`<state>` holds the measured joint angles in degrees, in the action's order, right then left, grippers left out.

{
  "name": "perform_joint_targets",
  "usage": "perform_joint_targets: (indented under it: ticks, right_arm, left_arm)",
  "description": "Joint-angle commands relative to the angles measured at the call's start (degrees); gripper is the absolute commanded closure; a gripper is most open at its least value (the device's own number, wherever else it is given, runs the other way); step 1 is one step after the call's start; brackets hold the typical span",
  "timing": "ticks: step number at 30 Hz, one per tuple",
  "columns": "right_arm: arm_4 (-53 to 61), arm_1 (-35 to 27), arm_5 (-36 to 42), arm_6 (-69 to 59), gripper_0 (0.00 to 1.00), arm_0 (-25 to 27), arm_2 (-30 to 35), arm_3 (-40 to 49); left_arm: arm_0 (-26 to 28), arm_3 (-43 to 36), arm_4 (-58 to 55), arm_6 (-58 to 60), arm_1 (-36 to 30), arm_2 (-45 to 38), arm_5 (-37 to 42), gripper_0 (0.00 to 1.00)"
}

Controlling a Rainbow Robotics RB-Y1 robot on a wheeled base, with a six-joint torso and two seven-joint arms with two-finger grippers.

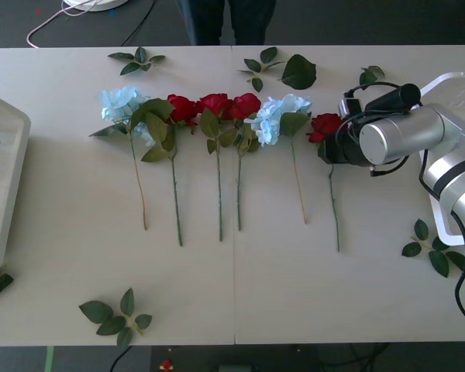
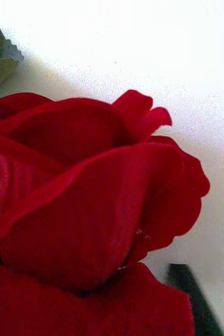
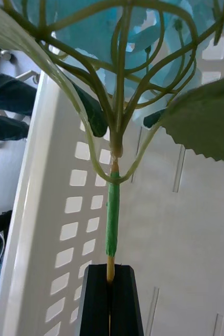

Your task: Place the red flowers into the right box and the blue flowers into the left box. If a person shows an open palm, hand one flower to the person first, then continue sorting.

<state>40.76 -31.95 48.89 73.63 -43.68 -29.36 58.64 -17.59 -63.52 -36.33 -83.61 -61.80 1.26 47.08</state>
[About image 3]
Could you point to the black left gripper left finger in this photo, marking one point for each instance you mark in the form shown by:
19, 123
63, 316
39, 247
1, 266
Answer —
94, 302

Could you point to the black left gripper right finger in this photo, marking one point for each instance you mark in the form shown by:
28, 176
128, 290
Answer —
125, 302

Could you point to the pale blue artificial flower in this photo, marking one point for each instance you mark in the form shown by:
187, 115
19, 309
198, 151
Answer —
113, 210

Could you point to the shallow white box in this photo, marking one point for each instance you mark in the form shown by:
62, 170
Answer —
169, 236

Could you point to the person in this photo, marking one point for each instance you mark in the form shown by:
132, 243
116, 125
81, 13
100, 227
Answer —
6, 89

